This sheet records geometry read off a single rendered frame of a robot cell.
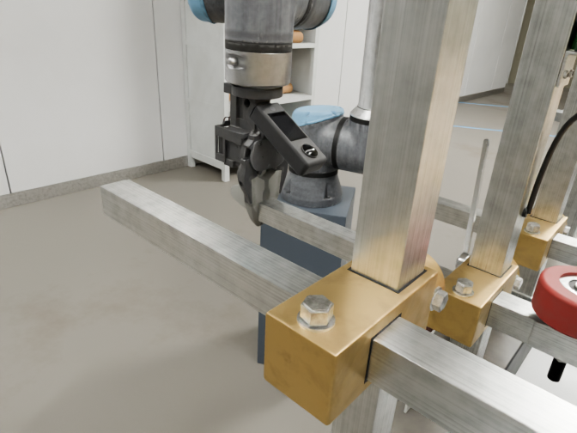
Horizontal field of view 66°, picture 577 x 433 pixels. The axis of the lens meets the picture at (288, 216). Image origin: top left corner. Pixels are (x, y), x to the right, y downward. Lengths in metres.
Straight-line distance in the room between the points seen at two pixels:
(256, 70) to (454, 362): 0.44
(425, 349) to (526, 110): 0.29
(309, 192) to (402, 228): 1.04
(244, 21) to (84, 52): 2.47
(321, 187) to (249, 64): 0.75
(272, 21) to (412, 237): 0.39
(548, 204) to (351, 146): 0.60
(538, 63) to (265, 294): 0.33
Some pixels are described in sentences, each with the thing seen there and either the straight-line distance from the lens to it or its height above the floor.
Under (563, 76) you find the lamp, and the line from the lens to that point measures 0.49.
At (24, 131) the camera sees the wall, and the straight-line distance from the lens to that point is 2.97.
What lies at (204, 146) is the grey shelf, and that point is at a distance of 3.29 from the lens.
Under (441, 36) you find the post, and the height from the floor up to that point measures 1.11.
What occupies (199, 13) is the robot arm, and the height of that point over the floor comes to 1.11.
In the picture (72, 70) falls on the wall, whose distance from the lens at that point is 3.01.
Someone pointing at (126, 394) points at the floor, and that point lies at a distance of 1.60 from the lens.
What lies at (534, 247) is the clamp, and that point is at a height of 0.84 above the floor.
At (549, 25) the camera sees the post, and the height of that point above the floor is 1.12.
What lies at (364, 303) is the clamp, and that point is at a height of 0.97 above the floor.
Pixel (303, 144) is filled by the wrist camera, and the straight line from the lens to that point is 0.60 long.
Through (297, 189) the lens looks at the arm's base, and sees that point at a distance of 1.31.
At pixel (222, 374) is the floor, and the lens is 1.61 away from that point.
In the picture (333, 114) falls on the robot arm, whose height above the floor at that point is 0.86.
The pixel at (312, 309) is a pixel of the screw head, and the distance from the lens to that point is 0.24.
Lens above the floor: 1.12
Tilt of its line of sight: 25 degrees down
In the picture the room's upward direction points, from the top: 3 degrees clockwise
